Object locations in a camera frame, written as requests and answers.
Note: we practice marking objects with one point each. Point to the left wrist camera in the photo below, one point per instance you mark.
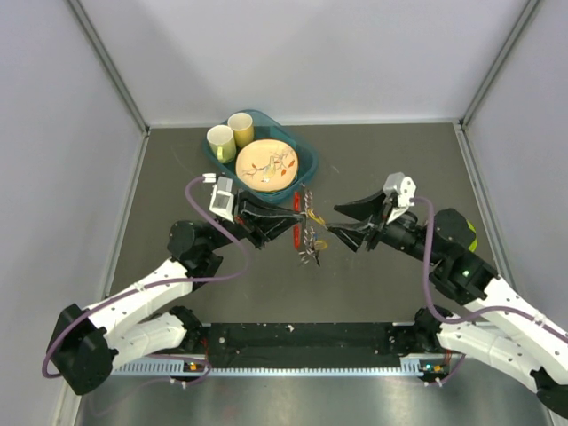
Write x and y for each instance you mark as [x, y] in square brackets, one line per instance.
[222, 198]

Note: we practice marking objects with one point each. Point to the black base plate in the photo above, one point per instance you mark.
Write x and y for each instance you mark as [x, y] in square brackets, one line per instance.
[308, 345]

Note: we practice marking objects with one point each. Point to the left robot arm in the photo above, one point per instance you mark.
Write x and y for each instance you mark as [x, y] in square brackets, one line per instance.
[88, 344]

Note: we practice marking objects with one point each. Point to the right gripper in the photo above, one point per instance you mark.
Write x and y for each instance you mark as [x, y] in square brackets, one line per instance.
[355, 233]

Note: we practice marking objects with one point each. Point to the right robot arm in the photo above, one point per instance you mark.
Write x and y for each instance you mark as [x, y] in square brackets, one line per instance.
[475, 310]

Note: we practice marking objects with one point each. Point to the floral beige plate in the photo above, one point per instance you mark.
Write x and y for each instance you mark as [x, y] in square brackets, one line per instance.
[267, 165]

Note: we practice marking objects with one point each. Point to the lime green plate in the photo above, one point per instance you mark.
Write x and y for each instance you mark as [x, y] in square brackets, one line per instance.
[473, 240]

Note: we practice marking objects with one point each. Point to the yellow mug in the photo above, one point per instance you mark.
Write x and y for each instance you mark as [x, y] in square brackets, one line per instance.
[242, 125]

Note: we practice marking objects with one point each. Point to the grey cable duct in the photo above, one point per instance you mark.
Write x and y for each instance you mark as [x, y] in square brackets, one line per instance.
[178, 368]

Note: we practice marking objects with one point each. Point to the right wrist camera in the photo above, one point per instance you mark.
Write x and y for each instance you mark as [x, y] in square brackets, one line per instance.
[400, 190]

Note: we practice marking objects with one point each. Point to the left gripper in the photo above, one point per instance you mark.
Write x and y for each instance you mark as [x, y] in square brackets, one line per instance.
[261, 222]

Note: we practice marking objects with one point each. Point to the metal key holder red handle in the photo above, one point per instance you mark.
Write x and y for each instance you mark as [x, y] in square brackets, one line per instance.
[306, 247]

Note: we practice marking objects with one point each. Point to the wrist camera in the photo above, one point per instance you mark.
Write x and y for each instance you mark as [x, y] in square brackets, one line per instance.
[400, 190]
[222, 198]

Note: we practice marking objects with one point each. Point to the light green mug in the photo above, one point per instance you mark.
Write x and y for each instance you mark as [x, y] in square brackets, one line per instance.
[221, 143]

